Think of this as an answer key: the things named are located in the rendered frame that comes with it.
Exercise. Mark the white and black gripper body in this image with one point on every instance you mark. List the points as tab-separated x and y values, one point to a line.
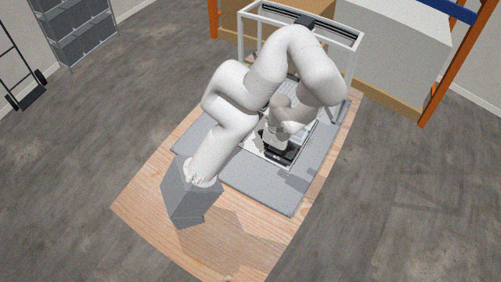
277	139

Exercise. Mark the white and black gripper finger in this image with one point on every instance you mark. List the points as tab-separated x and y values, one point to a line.
288	149
260	132

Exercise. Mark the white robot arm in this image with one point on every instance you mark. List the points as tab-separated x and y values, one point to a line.
252	88

